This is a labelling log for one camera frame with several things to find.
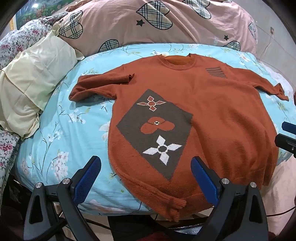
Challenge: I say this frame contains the pale pink bedsheet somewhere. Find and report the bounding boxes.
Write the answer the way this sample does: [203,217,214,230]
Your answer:
[258,58,296,235]

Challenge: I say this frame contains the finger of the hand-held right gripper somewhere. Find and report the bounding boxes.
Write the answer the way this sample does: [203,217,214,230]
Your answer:
[275,121,296,158]

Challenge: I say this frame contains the cream pillow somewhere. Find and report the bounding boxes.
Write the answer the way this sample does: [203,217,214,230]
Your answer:
[0,24,85,139]

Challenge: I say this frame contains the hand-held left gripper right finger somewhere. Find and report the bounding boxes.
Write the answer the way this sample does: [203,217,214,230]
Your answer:
[191,156,269,241]

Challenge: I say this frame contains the light blue floral blanket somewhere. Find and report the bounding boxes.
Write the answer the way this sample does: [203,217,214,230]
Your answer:
[15,43,294,217]

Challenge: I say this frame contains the framed landscape painting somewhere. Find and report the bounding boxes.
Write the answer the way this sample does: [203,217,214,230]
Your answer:
[15,0,77,30]

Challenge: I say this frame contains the pink quilt with plaid hearts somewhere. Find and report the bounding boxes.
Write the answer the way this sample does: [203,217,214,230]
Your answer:
[55,0,259,54]

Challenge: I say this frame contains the orange knit sweater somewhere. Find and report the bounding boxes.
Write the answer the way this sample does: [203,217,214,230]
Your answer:
[69,53,290,222]

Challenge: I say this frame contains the dark cable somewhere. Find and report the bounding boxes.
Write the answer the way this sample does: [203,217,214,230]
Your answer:
[266,205,296,216]

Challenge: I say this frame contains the dark red cloth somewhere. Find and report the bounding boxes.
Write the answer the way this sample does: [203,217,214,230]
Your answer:
[138,231,168,241]

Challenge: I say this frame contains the white and pink floral quilt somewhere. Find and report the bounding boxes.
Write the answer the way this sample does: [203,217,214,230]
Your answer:
[0,10,70,197]

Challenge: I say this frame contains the white cable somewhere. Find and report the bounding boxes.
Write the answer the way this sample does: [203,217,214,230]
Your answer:
[258,32,275,58]

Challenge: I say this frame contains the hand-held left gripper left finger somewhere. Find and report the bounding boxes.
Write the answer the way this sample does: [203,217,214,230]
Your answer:
[23,156,102,241]

